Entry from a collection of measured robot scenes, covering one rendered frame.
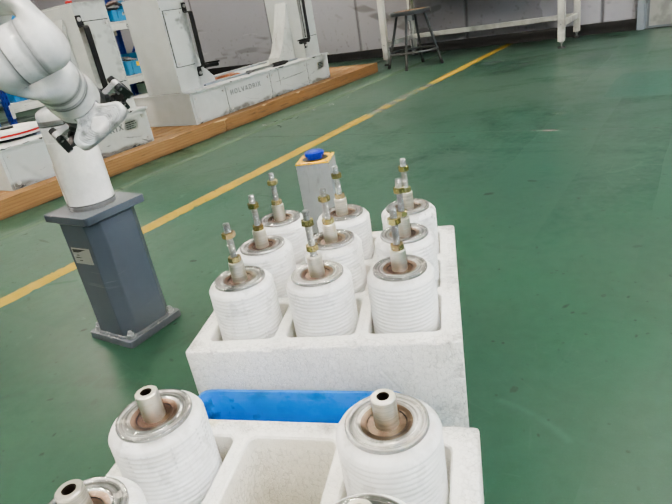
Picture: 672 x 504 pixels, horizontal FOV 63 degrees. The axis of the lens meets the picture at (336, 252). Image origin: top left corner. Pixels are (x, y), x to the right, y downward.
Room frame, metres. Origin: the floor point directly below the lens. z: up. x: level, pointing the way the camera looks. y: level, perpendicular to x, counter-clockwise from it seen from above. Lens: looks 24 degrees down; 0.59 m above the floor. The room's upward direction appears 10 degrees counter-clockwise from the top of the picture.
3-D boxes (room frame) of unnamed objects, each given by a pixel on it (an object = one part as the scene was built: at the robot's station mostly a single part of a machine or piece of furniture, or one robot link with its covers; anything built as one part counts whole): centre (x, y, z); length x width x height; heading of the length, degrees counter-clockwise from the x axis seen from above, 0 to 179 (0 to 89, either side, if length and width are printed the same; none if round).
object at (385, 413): (0.38, -0.02, 0.26); 0.02 x 0.02 x 0.03
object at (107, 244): (1.12, 0.48, 0.15); 0.15 x 0.15 x 0.30; 54
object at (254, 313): (0.73, 0.15, 0.16); 0.10 x 0.10 x 0.18
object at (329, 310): (0.71, 0.03, 0.16); 0.10 x 0.10 x 0.18
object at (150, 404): (0.45, 0.21, 0.26); 0.02 x 0.02 x 0.03
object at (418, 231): (0.79, -0.11, 0.25); 0.08 x 0.08 x 0.01
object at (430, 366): (0.82, 0.00, 0.09); 0.39 x 0.39 x 0.18; 76
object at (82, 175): (1.12, 0.48, 0.39); 0.09 x 0.09 x 0.17; 54
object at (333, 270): (0.71, 0.03, 0.25); 0.08 x 0.08 x 0.01
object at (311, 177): (1.12, 0.01, 0.16); 0.07 x 0.07 x 0.31; 76
